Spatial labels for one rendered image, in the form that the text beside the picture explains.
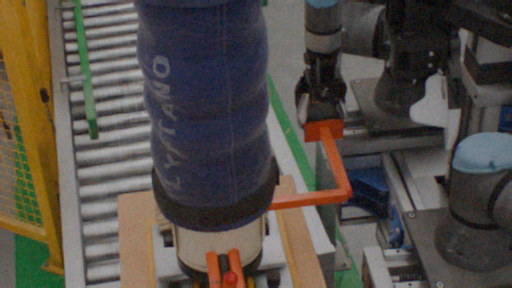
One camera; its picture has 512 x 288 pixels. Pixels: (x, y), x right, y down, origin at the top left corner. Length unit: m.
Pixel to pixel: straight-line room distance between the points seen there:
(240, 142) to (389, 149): 0.69
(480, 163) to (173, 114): 0.52
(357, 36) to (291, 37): 2.48
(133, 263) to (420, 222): 0.58
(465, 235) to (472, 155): 0.17
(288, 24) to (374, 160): 2.54
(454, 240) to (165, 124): 0.57
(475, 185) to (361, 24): 0.56
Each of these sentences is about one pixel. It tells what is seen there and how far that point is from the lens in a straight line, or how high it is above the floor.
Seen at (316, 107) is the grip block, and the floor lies 1.10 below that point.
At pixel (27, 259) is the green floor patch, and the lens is 3.29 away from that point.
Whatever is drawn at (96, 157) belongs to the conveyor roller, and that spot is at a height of 0.54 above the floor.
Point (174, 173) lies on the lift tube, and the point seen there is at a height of 1.27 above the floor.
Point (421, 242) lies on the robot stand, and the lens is 1.70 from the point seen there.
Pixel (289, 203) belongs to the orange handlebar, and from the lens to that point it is 1.71.
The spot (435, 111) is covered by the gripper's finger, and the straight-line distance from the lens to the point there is 1.09.
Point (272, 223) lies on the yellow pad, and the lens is 1.83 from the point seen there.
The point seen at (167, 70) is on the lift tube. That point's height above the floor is 1.48.
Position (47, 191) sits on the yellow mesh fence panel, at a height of 0.36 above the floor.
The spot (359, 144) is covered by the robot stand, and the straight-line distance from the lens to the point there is 2.04.
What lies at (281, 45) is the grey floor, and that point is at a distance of 4.37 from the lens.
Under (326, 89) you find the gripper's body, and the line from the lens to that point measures 1.81.
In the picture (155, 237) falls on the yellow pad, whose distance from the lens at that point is 1.82.
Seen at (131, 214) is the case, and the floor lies 0.94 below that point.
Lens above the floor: 2.18
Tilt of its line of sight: 37 degrees down
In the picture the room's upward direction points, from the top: 5 degrees counter-clockwise
